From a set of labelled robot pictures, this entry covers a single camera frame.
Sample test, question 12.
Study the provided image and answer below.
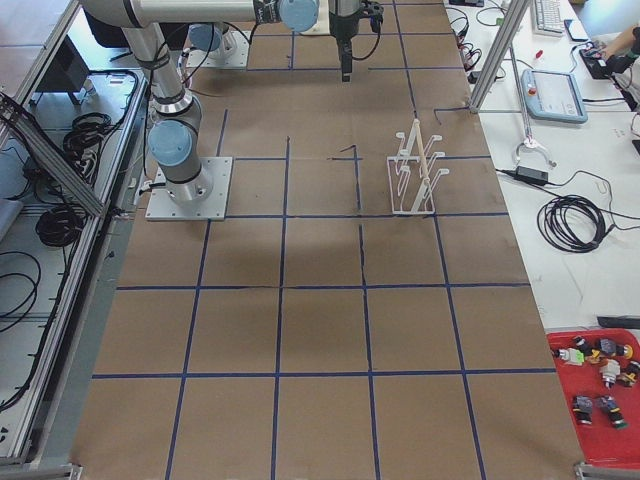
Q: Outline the blue teach pendant tablet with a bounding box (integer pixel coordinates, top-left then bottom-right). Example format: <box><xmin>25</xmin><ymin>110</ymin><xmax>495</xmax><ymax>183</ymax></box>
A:
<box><xmin>520</xmin><ymin>69</ymin><xmax>588</xmax><ymax>124</ymax></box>

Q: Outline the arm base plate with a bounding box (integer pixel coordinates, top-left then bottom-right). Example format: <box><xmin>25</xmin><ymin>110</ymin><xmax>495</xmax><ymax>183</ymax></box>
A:
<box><xmin>145</xmin><ymin>157</ymin><xmax>233</xmax><ymax>221</ymax></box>
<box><xmin>186</xmin><ymin>30</ymin><xmax>250</xmax><ymax>70</ymax></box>

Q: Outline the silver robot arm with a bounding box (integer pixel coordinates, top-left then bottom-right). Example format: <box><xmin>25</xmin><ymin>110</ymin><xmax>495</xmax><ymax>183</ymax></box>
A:
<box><xmin>82</xmin><ymin>1</ymin><xmax>319</xmax><ymax>219</ymax></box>

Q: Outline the black power adapter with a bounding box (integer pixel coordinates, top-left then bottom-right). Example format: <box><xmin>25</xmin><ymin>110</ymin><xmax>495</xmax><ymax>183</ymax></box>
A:
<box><xmin>514</xmin><ymin>166</ymin><xmax>549</xmax><ymax>186</ymax></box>

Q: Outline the metal reacher grabber tool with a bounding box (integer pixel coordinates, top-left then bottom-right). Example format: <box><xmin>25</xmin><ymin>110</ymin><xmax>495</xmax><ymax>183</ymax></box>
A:
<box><xmin>509</xmin><ymin>45</ymin><xmax>557</xmax><ymax>168</ymax></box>

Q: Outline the red parts tray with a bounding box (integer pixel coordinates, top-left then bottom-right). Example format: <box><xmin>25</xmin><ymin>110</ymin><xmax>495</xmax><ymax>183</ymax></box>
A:
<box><xmin>547</xmin><ymin>329</ymin><xmax>639</xmax><ymax>469</ymax></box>

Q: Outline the white keyboard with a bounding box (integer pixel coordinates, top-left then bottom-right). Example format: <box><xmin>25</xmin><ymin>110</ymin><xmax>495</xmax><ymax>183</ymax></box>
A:
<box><xmin>531</xmin><ymin>0</ymin><xmax>564</xmax><ymax>37</ymax></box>

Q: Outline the aluminium frame post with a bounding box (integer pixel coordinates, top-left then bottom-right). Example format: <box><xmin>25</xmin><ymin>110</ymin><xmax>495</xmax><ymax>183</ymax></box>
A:
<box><xmin>468</xmin><ymin>0</ymin><xmax>531</xmax><ymax>113</ymax></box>

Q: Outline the white wire cup rack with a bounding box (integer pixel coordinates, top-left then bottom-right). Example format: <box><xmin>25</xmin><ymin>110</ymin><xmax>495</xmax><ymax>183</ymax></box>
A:
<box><xmin>386</xmin><ymin>118</ymin><xmax>450</xmax><ymax>216</ymax></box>

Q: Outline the smartphone on table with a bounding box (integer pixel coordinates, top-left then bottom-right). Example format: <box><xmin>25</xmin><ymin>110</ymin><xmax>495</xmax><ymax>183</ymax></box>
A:
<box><xmin>564</xmin><ymin>19</ymin><xmax>590</xmax><ymax>42</ymax></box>

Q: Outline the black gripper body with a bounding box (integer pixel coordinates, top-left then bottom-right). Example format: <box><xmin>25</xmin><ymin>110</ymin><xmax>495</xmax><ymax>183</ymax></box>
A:
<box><xmin>328</xmin><ymin>0</ymin><xmax>384</xmax><ymax>42</ymax></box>

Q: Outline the coiled black cable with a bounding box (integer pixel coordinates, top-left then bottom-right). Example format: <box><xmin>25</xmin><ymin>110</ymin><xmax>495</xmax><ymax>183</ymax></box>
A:
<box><xmin>537</xmin><ymin>194</ymin><xmax>609</xmax><ymax>252</ymax></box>

